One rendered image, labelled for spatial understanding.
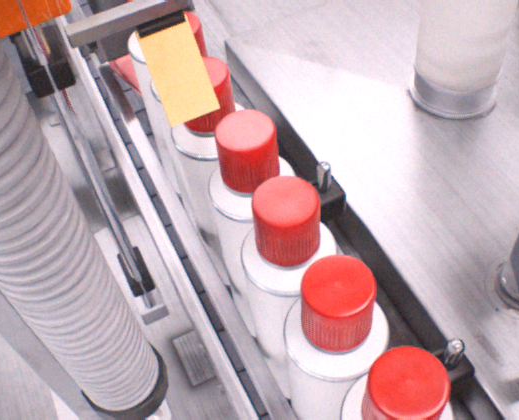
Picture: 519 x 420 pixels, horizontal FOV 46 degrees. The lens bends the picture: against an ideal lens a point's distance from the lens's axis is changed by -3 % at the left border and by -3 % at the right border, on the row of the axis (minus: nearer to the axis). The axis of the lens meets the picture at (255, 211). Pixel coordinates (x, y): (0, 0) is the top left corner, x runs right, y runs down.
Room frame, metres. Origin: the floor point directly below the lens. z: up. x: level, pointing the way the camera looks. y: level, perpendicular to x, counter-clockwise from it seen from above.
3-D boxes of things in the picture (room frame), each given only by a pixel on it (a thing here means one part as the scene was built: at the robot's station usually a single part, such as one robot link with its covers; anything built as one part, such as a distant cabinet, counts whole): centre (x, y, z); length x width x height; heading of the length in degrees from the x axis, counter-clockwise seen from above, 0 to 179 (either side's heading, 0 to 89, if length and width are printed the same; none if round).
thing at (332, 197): (0.32, -0.06, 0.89); 0.03 x 0.03 x 0.12; 19
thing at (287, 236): (0.18, -0.01, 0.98); 0.05 x 0.05 x 0.20
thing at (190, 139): (0.29, 0.02, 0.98); 0.05 x 0.05 x 0.20
